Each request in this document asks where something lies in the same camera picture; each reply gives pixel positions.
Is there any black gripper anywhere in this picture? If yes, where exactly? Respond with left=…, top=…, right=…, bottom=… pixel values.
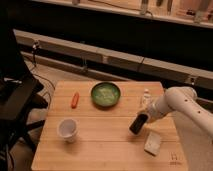
left=129, top=114, right=148, bottom=135

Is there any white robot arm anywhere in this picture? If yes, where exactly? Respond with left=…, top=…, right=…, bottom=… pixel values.
left=129, top=87, right=213, bottom=138

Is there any white sponge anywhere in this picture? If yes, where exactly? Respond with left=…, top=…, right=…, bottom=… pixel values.
left=144, top=132, right=162, bottom=156

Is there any small white bottle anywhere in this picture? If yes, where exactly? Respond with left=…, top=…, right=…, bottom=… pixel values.
left=141, top=89, right=151, bottom=108

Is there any green bowl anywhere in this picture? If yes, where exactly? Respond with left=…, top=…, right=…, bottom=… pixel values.
left=91, top=82, right=121, bottom=107

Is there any orange carrot toy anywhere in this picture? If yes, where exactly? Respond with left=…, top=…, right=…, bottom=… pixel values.
left=71, top=92, right=79, bottom=109

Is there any white cup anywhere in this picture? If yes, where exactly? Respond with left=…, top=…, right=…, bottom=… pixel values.
left=57, top=118, right=77, bottom=143

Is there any black chair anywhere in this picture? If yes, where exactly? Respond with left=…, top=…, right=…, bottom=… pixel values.
left=0, top=28, right=48, bottom=153

